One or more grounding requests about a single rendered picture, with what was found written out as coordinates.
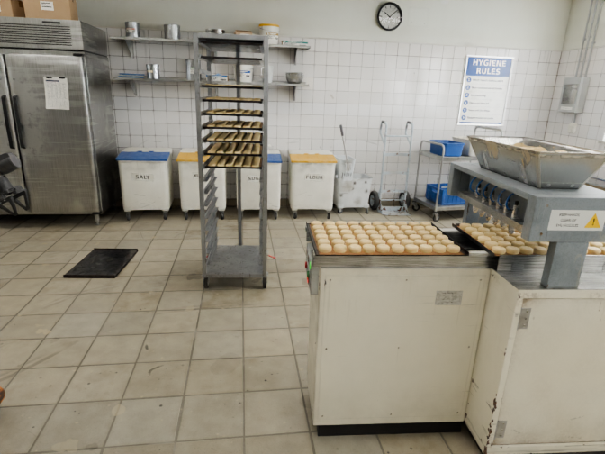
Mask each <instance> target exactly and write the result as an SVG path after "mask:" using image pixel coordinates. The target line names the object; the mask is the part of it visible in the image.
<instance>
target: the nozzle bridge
mask: <svg viewBox="0 0 605 454"><path fill-rule="evenodd" d="M475 177H477V178H476V179H475V180H474V181H473V183H472V186H471V188H472V189H473V190H476V187H477V185H478V183H479V182H480V181H481V180H483V182H481V183H480V184H481V189H482V190H481V194H482V193H483V189H484V187H485V186H486V185H487V184H488V183H490V185H488V190H487V191H488V195H487V197H490V193H491V191H492V190H493V188H494V187H496V186H497V187H496V188H495V189H494V190H495V192H494V194H495V197H494V201H497V197H498V196H499V193H500V192H501V191H502V190H504V189H505V190H506V191H504V192H503V193H502V203H501V204H504V203H505V201H506V198H507V196H509V195H510V194H512V193H513V194H514V195H512V196H511V197H510V208H513V205H515V201H516V200H517V201H519V212H518V215H517V216H518V217H517V218H512V217H511V216H512V214H511V213H512V211H509V213H503V208H504V206H501V209H500V210H497V209H496V208H495V207H496V203H493V205H488V203H489V199H486V202H482V196H481V195H480V198H479V199H477V198H475V193H474V192H472V191H471V190H470V184H471V181H472V180H473V179H474V178H475ZM447 194H448V195H453V196H458V197H460V198H462V199H464V200H465V209H464V216H463V221H462V223H488V222H489V221H486V218H485V214H484V216H483V217H481V216H480V215H479V210H478V211H477V213H474V211H473V205H474V206H476V207H477V208H479V209H481V210H483V211H484V212H485V213H488V214H490V215H491V216H493V217H495V218H497V219H498V220H500V221H502V222H504V223H506V224H508V225H509V226H510V227H512V228H514V229H516V230H517V231H519V232H521V236H520V237H521V238H522V239H524V240H526V241H549V245H548V250H547V254H546V261H545V265H544V269H543V274H542V277H541V282H540V285H541V286H543V287H544V288H545V289H577V288H578V285H579V282H580V278H581V274H582V268H583V264H584V261H585V257H586V253H587V249H588V246H589V242H605V191H603V190H599V189H597V188H594V187H591V186H586V185H583V186H582V187H581V188H579V189H546V188H536V187H533V186H530V185H527V184H524V183H522V182H519V181H517V180H515V179H512V178H509V177H505V176H503V175H500V174H498V173H495V172H492V171H490V170H488V169H485V168H481V167H480V165H479V163H469V162H451V165H450V171H449V178H448V184H447Z"/></svg>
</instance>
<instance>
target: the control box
mask: <svg viewBox="0 0 605 454"><path fill-rule="evenodd" d="M312 248H313V246H312V243H307V255H306V261H307V268H306V270H305V271H306V275H307V271H308V270H309V272H310V275H309V277H307V282H308V285H309V288H310V293H311V295H317V294H318V284H319V270H320V267H313V266H312V253H311V251H312ZM308 254H309V262H308ZM310 262H311V269H310Z"/></svg>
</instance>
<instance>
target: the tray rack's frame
mask: <svg viewBox="0 0 605 454"><path fill-rule="evenodd" d="M197 37H198V39H200V40H201V41H226V42H246V43H262V46H264V35H245V34H225V33H205V32H198V33H197ZM207 71H210V72H212V65H211V64H210V63H208V62H207ZM211 83H212V76H208V75H207V84H211ZM236 84H237V85H240V65H236ZM239 97H240V88H237V98H239ZM238 223H239V245H216V248H215V251H214V253H213V256H212V261H211V264H210V265H207V275H206V276H207V277H208V285H209V283H210V277H262V283H263V265H259V245H242V239H241V168H238Z"/></svg>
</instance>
